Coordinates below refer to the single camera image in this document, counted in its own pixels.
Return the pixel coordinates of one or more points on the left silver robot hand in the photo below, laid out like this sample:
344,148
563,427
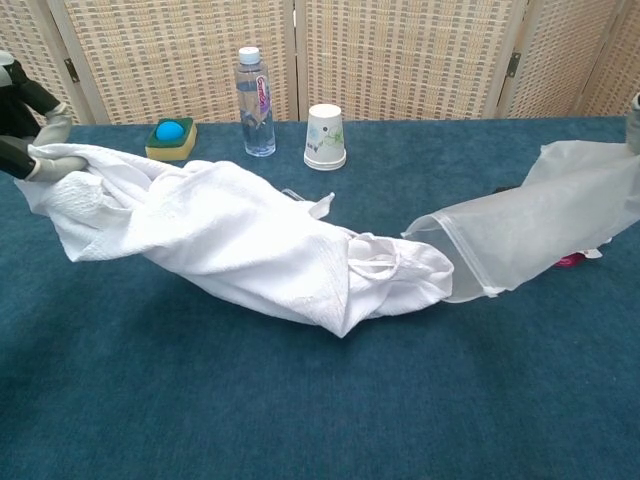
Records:
30,100

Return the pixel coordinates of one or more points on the yellow green sponge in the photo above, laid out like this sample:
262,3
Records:
170,150

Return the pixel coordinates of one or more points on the dark teal carpet tabletop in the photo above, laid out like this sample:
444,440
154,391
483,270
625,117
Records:
300,400

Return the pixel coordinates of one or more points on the dark metal screen hinge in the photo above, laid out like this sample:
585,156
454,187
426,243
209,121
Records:
515,65
72,70

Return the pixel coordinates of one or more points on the white red spout pouch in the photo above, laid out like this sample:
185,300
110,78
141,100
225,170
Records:
575,260

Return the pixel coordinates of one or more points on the black carton box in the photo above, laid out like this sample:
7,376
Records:
502,189

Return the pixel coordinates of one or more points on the white clothes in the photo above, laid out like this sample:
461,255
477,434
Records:
240,235

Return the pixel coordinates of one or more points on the white paper cup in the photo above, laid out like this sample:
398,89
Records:
325,140

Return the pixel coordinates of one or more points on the clear water bottle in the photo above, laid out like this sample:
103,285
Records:
256,110

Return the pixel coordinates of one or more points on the blue ball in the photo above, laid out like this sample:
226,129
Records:
169,131

